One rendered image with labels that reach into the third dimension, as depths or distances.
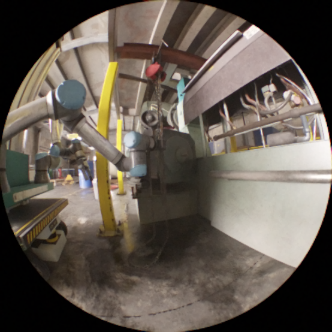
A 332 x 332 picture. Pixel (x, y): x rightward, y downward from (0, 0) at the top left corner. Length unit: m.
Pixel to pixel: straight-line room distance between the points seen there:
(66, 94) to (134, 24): 1.31
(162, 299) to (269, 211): 0.64
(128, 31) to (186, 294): 2.11
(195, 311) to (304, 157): 0.73
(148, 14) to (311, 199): 1.83
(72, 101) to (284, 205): 0.93
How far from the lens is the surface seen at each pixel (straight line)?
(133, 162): 0.49
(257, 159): 0.70
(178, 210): 1.23
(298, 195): 0.64
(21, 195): 0.73
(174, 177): 0.95
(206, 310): 0.57
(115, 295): 0.63
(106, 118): 1.05
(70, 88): 0.46
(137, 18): 1.59
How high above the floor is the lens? 0.53
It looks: 1 degrees up
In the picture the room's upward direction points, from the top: 3 degrees counter-clockwise
